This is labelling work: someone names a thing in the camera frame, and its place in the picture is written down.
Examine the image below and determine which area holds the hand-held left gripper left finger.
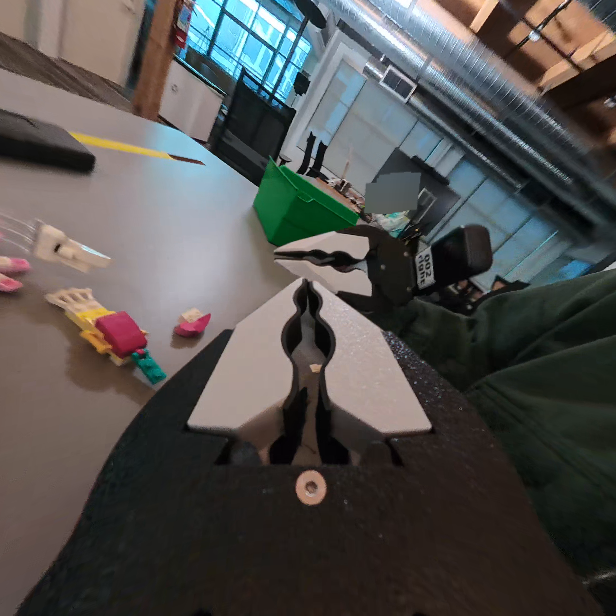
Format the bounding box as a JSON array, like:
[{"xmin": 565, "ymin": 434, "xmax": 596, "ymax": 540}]
[{"xmin": 187, "ymin": 278, "xmax": 311, "ymax": 465}]

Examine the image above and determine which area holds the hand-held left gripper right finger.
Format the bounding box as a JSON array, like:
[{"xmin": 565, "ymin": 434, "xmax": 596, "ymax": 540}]
[{"xmin": 305, "ymin": 279, "xmax": 432, "ymax": 465}]

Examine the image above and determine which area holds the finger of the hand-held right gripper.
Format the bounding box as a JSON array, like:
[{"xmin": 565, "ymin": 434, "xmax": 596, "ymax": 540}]
[
  {"xmin": 275, "ymin": 260, "xmax": 374, "ymax": 296},
  {"xmin": 273, "ymin": 232, "xmax": 371, "ymax": 266}
]

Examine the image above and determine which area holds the person's right forearm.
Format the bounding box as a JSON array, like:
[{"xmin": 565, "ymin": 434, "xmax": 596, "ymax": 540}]
[{"xmin": 380, "ymin": 269, "xmax": 616, "ymax": 583}]

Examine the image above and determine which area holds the small pink white lego piece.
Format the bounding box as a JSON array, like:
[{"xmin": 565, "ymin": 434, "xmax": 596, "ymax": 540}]
[{"xmin": 174, "ymin": 308, "xmax": 212, "ymax": 338}]

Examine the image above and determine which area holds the yellow pink lego assembly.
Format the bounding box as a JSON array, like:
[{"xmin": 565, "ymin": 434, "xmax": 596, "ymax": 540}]
[{"xmin": 45, "ymin": 287, "xmax": 167, "ymax": 385}]

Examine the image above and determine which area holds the green plastic bin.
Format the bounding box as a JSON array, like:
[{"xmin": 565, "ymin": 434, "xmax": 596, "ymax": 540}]
[{"xmin": 253, "ymin": 156, "xmax": 360, "ymax": 246}]

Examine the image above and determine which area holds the pair of black chairs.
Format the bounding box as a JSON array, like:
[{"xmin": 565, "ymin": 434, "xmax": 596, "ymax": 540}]
[{"xmin": 297, "ymin": 131, "xmax": 331, "ymax": 180}]

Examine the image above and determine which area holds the black mesh office chair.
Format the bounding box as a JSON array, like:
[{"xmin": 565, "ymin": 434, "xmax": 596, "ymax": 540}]
[{"xmin": 211, "ymin": 67, "xmax": 297, "ymax": 186}]

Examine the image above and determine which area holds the white vent grille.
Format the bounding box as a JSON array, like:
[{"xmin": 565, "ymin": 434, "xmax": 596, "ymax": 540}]
[{"xmin": 379, "ymin": 64, "xmax": 418, "ymax": 103}]

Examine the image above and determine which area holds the white cabinet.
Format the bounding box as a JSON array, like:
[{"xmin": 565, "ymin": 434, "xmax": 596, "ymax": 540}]
[{"xmin": 158, "ymin": 60, "xmax": 225, "ymax": 143}]

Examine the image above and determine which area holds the yellow tape strip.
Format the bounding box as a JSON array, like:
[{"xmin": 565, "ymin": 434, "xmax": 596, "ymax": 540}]
[{"xmin": 70, "ymin": 131, "xmax": 175, "ymax": 160}]

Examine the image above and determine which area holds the large window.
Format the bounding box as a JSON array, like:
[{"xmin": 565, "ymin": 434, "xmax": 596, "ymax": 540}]
[{"xmin": 174, "ymin": 0, "xmax": 313, "ymax": 107}]

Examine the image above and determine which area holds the red fire extinguisher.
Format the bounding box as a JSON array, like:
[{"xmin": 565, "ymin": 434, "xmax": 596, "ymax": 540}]
[{"xmin": 172, "ymin": 0, "xmax": 194, "ymax": 50}]

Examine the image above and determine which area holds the clear plastic bag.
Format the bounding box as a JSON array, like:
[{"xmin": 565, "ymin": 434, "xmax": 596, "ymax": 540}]
[{"xmin": 0, "ymin": 211, "xmax": 43, "ymax": 254}]

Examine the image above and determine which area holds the black flat case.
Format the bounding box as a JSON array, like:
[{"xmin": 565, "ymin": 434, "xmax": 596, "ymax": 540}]
[{"xmin": 0, "ymin": 109, "xmax": 97, "ymax": 174}]

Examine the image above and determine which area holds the black wall screen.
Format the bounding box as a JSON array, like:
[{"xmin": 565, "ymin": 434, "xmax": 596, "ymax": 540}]
[{"xmin": 379, "ymin": 148, "xmax": 460, "ymax": 227}]

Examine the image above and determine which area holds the silver ventilation duct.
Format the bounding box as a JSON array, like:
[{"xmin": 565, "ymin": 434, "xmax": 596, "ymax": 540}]
[{"xmin": 318, "ymin": 0, "xmax": 616, "ymax": 227}]

